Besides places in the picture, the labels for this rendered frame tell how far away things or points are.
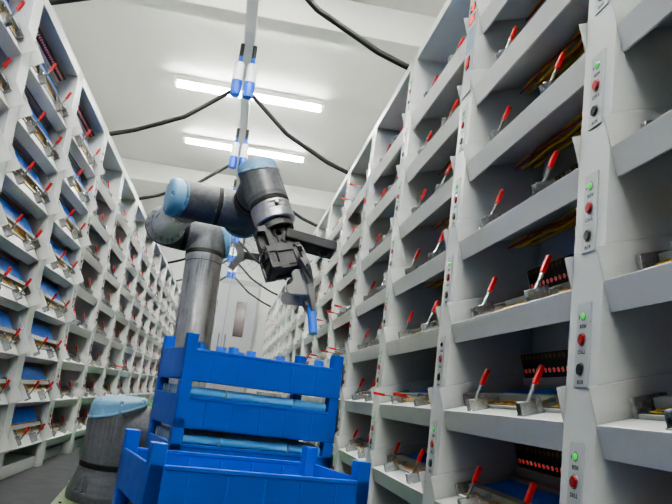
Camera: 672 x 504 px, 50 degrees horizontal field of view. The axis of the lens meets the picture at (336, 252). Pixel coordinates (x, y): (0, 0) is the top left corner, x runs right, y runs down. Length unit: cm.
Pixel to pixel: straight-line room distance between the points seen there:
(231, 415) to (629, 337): 66
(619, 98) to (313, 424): 75
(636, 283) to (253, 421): 68
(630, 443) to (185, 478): 55
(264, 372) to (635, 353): 62
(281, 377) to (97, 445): 84
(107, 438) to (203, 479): 112
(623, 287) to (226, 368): 67
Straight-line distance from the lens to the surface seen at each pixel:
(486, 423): 145
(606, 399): 106
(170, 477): 93
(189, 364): 128
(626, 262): 110
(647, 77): 121
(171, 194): 167
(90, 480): 208
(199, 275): 219
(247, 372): 131
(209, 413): 129
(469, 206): 178
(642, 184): 114
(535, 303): 128
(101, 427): 206
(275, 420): 133
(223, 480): 95
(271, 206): 156
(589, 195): 115
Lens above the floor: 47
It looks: 12 degrees up
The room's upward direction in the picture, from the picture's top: 7 degrees clockwise
